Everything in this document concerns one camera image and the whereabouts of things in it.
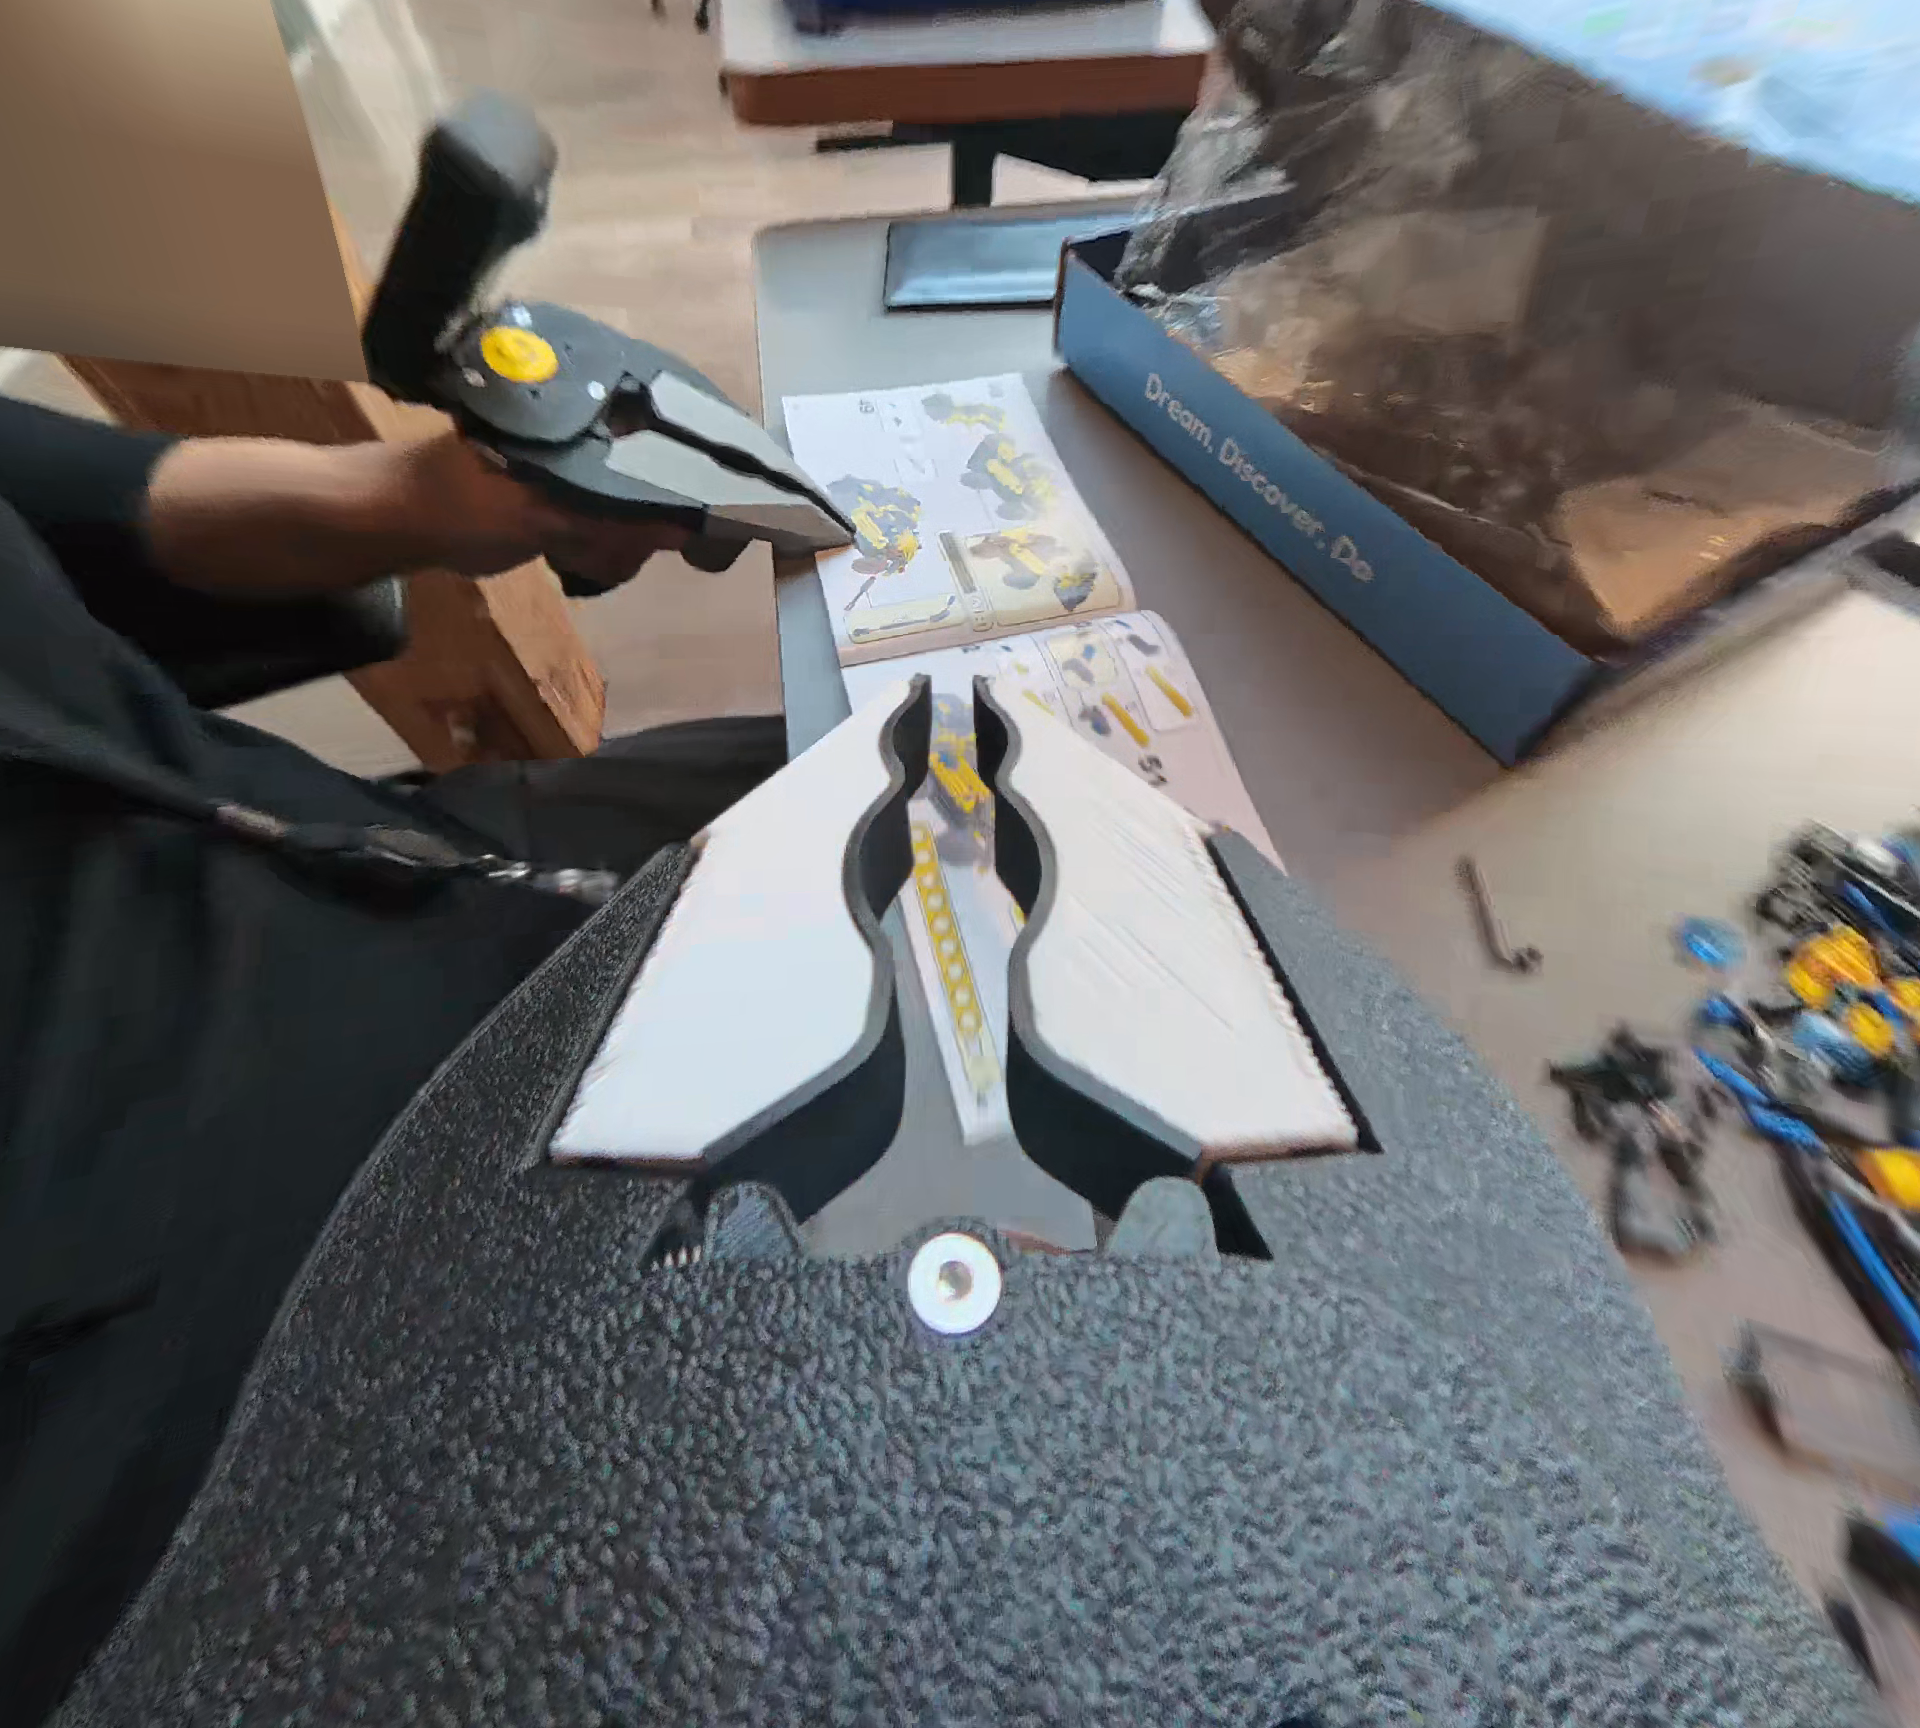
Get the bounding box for pile of loose building bricks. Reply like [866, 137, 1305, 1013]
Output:
[1545, 820, 1920, 1687]

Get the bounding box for person's left forearm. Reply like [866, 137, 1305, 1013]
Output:
[0, 397, 452, 710]

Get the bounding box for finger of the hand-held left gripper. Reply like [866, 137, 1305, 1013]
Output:
[606, 426, 860, 559]
[645, 371, 823, 517]

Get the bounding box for blue cardboard kit box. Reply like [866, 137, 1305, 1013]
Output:
[1054, 0, 1920, 770]

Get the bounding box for clear plastic bags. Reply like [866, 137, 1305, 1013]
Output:
[1117, 0, 1920, 655]

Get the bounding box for white instruction booklet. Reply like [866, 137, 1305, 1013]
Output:
[781, 375, 1290, 1149]

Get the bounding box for grey desk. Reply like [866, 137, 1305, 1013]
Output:
[751, 205, 1920, 1687]

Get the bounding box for black flat tablet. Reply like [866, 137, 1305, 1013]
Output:
[883, 210, 1151, 312]

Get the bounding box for brown edged table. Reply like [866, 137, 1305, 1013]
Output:
[714, 0, 1218, 210]

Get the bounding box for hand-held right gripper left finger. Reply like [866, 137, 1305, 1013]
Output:
[547, 674, 937, 1176]

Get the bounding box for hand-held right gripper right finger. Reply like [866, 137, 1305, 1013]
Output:
[973, 678, 1365, 1179]

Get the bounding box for black strap with metal buckle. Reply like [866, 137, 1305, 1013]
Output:
[211, 795, 620, 908]

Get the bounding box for person's left hand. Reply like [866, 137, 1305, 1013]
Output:
[383, 430, 701, 590]

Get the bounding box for grey axle rod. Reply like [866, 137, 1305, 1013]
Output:
[1455, 854, 1545, 979]

